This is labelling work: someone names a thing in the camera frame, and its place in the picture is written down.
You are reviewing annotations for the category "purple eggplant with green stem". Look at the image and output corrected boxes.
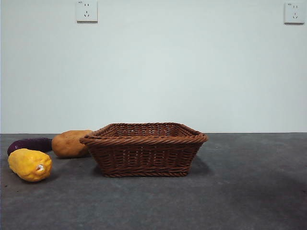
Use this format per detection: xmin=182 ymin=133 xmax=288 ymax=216
xmin=6 ymin=137 xmax=53 ymax=156

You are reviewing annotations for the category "white wall socket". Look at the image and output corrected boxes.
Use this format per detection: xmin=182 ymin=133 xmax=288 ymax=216
xmin=76 ymin=0 xmax=98 ymax=23
xmin=283 ymin=2 xmax=302 ymax=24

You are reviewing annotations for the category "brown woven wicker basket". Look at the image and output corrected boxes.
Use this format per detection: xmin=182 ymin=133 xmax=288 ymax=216
xmin=79 ymin=122 xmax=209 ymax=178

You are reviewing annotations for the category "tan potato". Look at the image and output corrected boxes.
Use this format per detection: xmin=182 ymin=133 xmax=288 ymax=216
xmin=51 ymin=129 xmax=94 ymax=159

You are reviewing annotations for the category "yellow corn cob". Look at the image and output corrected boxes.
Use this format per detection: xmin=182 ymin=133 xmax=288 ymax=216
xmin=7 ymin=148 xmax=53 ymax=183

